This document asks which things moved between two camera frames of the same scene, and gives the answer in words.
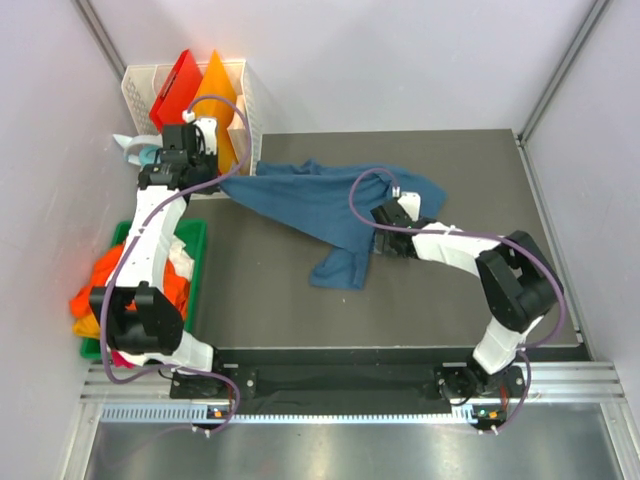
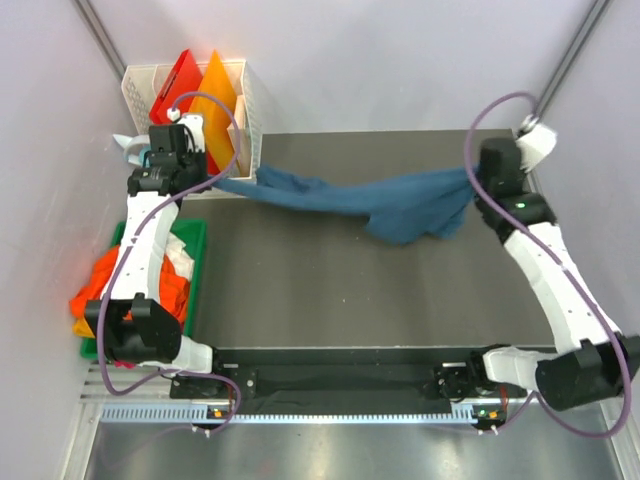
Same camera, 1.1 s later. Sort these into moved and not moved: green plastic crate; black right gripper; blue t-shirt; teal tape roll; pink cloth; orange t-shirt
Moved: blue t-shirt; black right gripper
Not moved: pink cloth; green plastic crate; orange t-shirt; teal tape roll
